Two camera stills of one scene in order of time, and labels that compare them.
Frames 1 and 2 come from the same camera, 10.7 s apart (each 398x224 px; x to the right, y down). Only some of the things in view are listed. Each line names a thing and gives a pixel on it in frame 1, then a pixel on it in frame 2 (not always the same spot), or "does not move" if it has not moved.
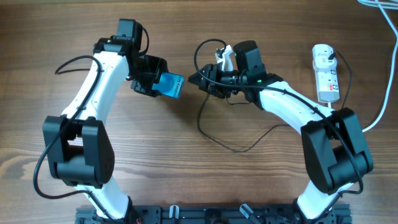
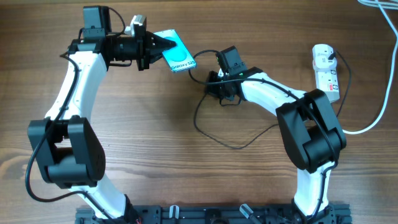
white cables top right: (390, 4) does not move
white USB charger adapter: (323, 61) does not move
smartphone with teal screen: (169, 84) → (178, 58)
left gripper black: (159, 65) → (147, 49)
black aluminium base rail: (341, 214) does not move
